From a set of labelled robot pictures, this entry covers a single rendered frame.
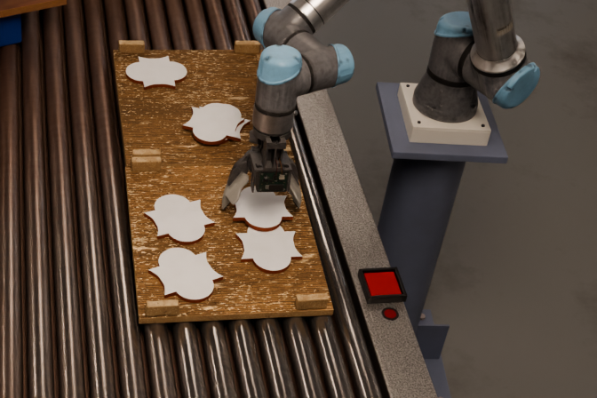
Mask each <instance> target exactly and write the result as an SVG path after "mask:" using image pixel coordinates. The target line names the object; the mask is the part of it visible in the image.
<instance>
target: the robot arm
mask: <svg viewBox="0 0 597 398"><path fill-rule="evenodd" d="M349 1H350V0H292V1H290V2H289V3H288V4H287V5H286V6H285V7H284V8H283V9H278V8H276V7H269V8H267V9H264V10H263V11H262V12H260V13H259V14H258V16H257V17H256V19H255V20H254V23H253V27H252V31H253V35H254V37H255V38H256V39H257V40H258V41H259V42H260V43H261V44H262V45H263V46H264V48H265V49H264V50H263V52H262V53H261V55H260V60H259V67H258V70H257V77H258V79H257V87H256V95H255V102H254V108H253V117H252V124H253V129H252V130H250V142H251V143H254V144H257V146H256V147H251V149H250V150H248V151H247V152H246V153H245V154H244V156H243V157H242V158H240V159H239V160H238V161H237V162H236V163H235V164H234V166H233V168H232V170H231V172H230V174H229V177H228V179H227V184H226V187H225V190H224V194H223V197H222V209H223V210H225V209H226V207H227V206H228V205H229V204H230V203H231V204H233V205H234V204H236V203H237V201H238V200H239V197H240V194H241V190H242V189H243V187H244V186H245V185H246V184H247V183H248V182H249V175H248V174H247V173H248V171H250V172H251V192H252V193H254V185H255V186H256V190H257V192H286V191H287V192H289V194H290V195H292V200H293V202H294V203H295V204H296V206H297V207H298V208H300V205H301V191H300V185H299V176H298V170H297V167H296V164H295V163H294V162H293V161H292V159H290V158H289V157H288V154H287V151H284V149H286V140H287V139H288V138H289V137H290V136H291V129H292V126H293V120H294V119H293V116H295V115H297V114H298V111H297V110H295V109H296V102H297V97H298V96H301V95H305V94H308V93H311V92H317V91H320V90H323V89H327V88H330V87H331V88H334V87H336V86H337V85H339V84H343V83H346V82H348V81H349V80H350V79H351V78H352V76H353V74H354V58H353V55H352V53H351V52H350V51H349V49H348V48H347V47H346V46H344V45H343V44H329V45H328V46H326V45H324V44H323V43H322V42H320V41H319V40H318V39H317V38H315V37H314V36H312V34H314V33H315V32H316V31H317V30H318V29H319V28H320V27H321V26H322V25H323V24H325V23H326V22H327V21H328V20H329V19H330V18H331V17H332V16H333V15H334V14H335V13H337V12H338V11H339V10H340V9H341V8H342V7H343V6H344V5H345V4H346V3H347V2H349ZM466 3H467V8H468V12H449V13H446V14H444V15H443V16H441V17H440V19H439V20H438V24H437V27H436V30H435V31H434V40H433V45H432V49H431V53H430V57H429V61H428V65H427V69H426V72H425V73H424V75H423V76H422V78H421V79H420V81H419V83H418V85H417V86H416V88H415V90H414V93H413V97H412V102H413V105H414V107H415V108H416V109H417V110H418V111H419V112H420V113H421V114H423V115H425V116H427V117H429V118H431V119H434V120H436V121H439V122H443V123H463V122H466V121H468V120H470V119H472V118H473V117H474V116H475V114H476V110H477V108H478V95H477V91H479V92H480V93H482V94H483V95H484V96H486V97H487V98H488V99H490V100H492V103H494V104H497V105H499V106H500V107H502V108H505V109H508V108H513V107H516V106H518V105H520V104H521V103H522V102H523V101H524V100H525V99H526V98H528V96H529V95H530V94H531V93H532V92H533V90H534V89H535V87H536V86H537V83H538V80H539V77H540V69H539V67H538V66H537V65H536V63H534V62H531V61H529V60H528V58H527V53H526V48H525V44H524V42H523V41H522V39H521V38H520V37H519V36H517V35H516V34H515V27H514V22H513V12H512V6H511V0H466ZM252 181H253V182H252Z"/></svg>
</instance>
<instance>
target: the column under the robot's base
mask: <svg viewBox="0 0 597 398"><path fill-rule="evenodd" d="M399 86H400V84H398V83H382V82H377V84H376V91H377V95H378V102H379V105H380V110H381V114H382V117H383V122H384V126H385V129H386V136H387V140H388V144H389V148H390V152H391V156H392V158H393V159H394V161H393V165H392V169H391V172H390V177H389V180H388V184H387V188H386V195H385V199H384V202H383V206H382V211H381V214H380V218H379V222H378V233H379V235H380V238H381V241H382V243H383V246H384V248H385V251H386V255H387V258H388V260H389V263H390V266H391V267H397V268H398V271H399V274H400V277H401V278H402V283H403V286H404V288H405V290H406V293H407V299H406V302H403V303H404V305H405V307H406V310H407V313H408V316H409V318H410V322H411V325H412V328H413V330H414V332H415V335H416V338H417V341H418V344H419V347H420V350H421V353H422V355H423V357H424V360H425V363H426V367H427V369H428V372H429V375H430V378H431V380H432V382H433V385H434V390H435V392H436V394H437V397H438V398H451V396H450V389H449V385H448V381H447V378H446V373H445V369H444V366H443V361H442V355H441V352H442V348H443V345H444V342H445V339H446V336H447V333H448V330H449V327H450V325H449V324H434V321H433V317H432V313H431V310H430V309H423V307H424V304H425V302H426V296H427V293H428V290H429V286H430V283H431V281H432V277H433V274H434V269H435V266H436V262H437V259H438V256H439V253H440V249H441V247H442V241H443V238H444V235H445V232H446V228H447V225H448V223H449V219H450V214H451V211H452V207H453V204H454V202H455V198H456V195H457V191H458V187H459V183H460V180H461V177H462V174H463V170H464V168H465V165H466V162H473V163H507V160H508V155H507V152H506V151H505V146H504V143H503V140H502V139H501V136H500V133H499V130H498V126H497V124H496V121H495V118H494V115H493V113H492V111H491V108H490V104H489V101H488V98H487V97H486V96H484V95H483V94H482V93H480V92H479V91H477V95H478V98H479V101H480V102H481V105H482V109H483V111H484V114H485V115H486V118H487V121H488V123H489V126H490V129H491V133H490V138H489V141H488V144H487V146H473V145H454V144H436V143H417V142H409V138H408V134H407V131H406V127H405V123H404V120H403V116H402V110H401V106H400V102H399V99H398V95H397V93H398V90H399Z"/></svg>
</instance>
